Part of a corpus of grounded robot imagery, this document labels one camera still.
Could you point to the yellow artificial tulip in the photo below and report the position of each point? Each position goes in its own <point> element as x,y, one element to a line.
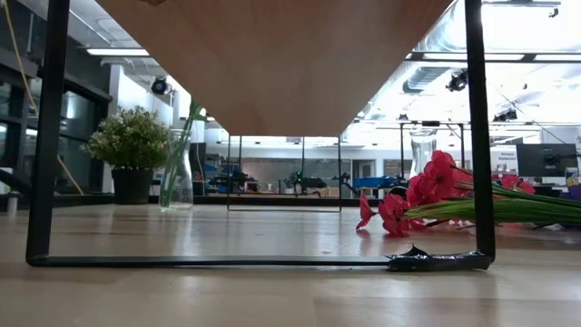
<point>195,111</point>

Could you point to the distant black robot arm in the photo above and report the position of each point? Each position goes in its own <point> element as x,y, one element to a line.
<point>308,182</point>
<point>231,179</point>

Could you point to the blue covered workbench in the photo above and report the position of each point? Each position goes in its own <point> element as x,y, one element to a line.
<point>372,182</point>

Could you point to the clear glass vase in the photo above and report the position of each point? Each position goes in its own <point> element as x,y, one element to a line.
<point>178,191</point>
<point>422,152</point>

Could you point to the potted green white-flowered plant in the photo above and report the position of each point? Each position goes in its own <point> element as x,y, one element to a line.
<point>129,141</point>

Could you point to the black tape patch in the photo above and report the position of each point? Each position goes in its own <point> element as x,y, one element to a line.
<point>436,262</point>

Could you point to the ceiling light bar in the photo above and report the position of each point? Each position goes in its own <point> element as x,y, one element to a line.
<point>118,52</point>

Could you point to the black computer monitor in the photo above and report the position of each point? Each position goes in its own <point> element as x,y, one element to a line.
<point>544,159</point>

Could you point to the white cylinder post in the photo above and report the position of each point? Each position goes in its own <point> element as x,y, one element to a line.
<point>12,204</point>

